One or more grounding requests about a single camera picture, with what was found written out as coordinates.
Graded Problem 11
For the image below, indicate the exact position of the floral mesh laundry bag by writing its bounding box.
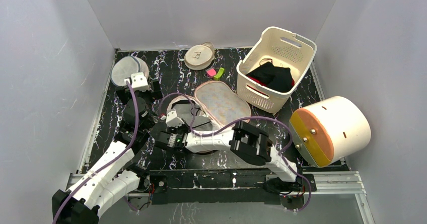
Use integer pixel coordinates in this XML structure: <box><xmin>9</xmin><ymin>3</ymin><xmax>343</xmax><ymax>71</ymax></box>
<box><xmin>165</xmin><ymin>81</ymin><xmax>251</xmax><ymax>132</ymax></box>

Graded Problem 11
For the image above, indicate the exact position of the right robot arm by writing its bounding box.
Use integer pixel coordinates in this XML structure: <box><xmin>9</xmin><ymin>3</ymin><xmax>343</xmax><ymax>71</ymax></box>
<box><xmin>155</xmin><ymin>121</ymin><xmax>313</xmax><ymax>195</ymax></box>

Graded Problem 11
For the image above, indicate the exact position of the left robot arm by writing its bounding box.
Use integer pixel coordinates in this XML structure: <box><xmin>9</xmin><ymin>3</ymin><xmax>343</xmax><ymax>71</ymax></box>
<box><xmin>52</xmin><ymin>77</ymin><xmax>163</xmax><ymax>223</ymax></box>

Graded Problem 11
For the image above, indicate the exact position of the white mesh round laundry bag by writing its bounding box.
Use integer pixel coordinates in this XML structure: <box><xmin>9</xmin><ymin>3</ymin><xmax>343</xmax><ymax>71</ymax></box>
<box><xmin>110</xmin><ymin>56</ymin><xmax>150</xmax><ymax>87</ymax></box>

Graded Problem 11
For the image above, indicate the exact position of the cream plastic laundry basket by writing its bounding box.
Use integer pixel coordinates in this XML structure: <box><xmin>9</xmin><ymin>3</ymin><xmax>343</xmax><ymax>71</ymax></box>
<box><xmin>236</xmin><ymin>27</ymin><xmax>317</xmax><ymax>114</ymax></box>

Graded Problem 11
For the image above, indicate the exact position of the green block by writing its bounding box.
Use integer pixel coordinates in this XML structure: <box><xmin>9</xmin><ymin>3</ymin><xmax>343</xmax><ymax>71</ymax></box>
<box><xmin>213</xmin><ymin>67</ymin><xmax>225</xmax><ymax>81</ymax></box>

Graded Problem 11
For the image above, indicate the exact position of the pink block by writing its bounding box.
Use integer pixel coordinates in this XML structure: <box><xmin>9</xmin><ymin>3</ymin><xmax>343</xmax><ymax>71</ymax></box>
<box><xmin>205</xmin><ymin>68</ymin><xmax>217</xmax><ymax>78</ymax></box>

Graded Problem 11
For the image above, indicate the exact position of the round beige zip pouch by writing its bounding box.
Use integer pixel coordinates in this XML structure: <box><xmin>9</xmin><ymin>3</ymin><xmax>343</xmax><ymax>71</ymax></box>
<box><xmin>184</xmin><ymin>42</ymin><xmax>215</xmax><ymax>70</ymax></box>

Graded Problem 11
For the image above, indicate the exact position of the black clothing in basket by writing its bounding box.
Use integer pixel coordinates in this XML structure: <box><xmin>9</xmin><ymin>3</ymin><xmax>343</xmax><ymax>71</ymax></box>
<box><xmin>246</xmin><ymin>61</ymin><xmax>295</xmax><ymax>93</ymax></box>

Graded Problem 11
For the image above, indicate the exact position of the white drum with orange lid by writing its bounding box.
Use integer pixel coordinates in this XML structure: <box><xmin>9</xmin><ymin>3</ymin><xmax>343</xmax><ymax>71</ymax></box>
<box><xmin>289</xmin><ymin>96</ymin><xmax>372</xmax><ymax>168</ymax></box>

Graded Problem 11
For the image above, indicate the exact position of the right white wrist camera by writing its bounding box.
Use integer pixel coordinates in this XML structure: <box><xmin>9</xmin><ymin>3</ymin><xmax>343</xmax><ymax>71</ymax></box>
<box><xmin>160</xmin><ymin>109</ymin><xmax>185</xmax><ymax>128</ymax></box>

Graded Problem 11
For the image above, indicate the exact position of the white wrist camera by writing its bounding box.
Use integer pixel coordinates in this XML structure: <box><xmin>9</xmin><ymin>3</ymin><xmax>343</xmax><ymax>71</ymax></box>
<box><xmin>160</xmin><ymin>109</ymin><xmax>185</xmax><ymax>128</ymax></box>
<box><xmin>124</xmin><ymin>72</ymin><xmax>150</xmax><ymax>92</ymax></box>

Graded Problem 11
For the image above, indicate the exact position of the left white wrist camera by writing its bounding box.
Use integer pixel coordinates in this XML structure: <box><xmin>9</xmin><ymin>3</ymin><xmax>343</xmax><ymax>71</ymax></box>
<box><xmin>124</xmin><ymin>72</ymin><xmax>150</xmax><ymax>92</ymax></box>

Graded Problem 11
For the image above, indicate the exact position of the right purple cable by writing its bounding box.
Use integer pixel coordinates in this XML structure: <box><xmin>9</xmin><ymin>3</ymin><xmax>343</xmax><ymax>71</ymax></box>
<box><xmin>157</xmin><ymin>92</ymin><xmax>313</xmax><ymax>213</ymax></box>

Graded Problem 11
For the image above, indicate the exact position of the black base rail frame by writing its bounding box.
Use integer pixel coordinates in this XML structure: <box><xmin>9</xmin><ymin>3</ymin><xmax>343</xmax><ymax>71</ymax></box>
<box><xmin>65</xmin><ymin>164</ymin><xmax>368</xmax><ymax>213</ymax></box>

